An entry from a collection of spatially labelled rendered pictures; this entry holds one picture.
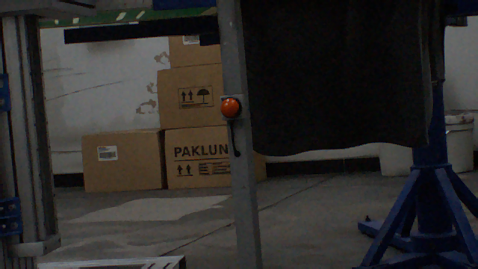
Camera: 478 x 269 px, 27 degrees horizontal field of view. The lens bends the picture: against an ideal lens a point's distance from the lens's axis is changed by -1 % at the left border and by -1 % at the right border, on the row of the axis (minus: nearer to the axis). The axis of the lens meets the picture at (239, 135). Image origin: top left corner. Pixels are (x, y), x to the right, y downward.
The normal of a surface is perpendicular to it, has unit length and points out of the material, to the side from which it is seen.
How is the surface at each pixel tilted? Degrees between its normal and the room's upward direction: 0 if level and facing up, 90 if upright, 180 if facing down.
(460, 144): 93
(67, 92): 90
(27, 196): 90
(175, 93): 90
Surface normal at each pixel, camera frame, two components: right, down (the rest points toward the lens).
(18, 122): -0.14, 0.07
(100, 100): -0.34, 0.07
